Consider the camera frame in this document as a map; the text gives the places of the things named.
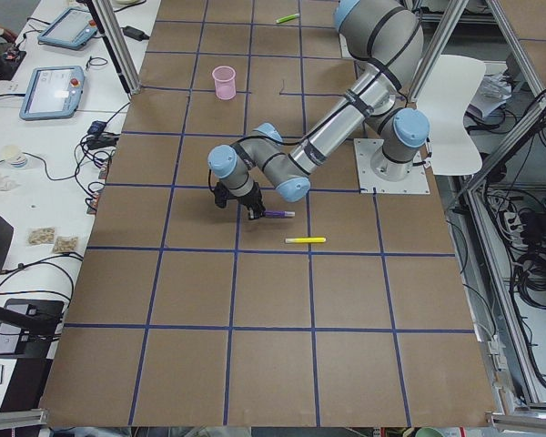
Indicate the purple highlighter pen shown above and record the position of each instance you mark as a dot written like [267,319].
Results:
[279,214]

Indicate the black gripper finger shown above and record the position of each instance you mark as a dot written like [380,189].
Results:
[253,215]

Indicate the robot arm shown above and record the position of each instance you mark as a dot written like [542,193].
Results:
[388,39]

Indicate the white plastic chair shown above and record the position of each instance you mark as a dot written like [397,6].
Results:
[444,99]

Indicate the far teach pendant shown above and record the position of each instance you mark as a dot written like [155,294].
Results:
[71,30]

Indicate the near teach pendant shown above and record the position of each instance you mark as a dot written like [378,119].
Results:
[53,93]

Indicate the black camera stand base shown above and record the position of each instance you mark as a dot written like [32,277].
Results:
[29,327]

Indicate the aluminium frame post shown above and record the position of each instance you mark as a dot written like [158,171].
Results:
[108,27]

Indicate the blue plaid pouch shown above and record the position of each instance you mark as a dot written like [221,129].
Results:
[96,128]

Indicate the green highlighter pen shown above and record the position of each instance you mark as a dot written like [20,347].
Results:
[287,18]

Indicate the pink mesh cup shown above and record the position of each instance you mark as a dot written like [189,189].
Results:
[224,78]

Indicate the teach pendant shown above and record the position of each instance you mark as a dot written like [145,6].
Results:
[71,30]
[53,93]

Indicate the yellow highlighter pen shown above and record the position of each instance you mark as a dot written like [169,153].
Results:
[305,240]

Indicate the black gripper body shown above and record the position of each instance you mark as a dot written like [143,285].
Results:
[253,198]

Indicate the black power adapter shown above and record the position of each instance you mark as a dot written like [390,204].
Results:
[135,33]

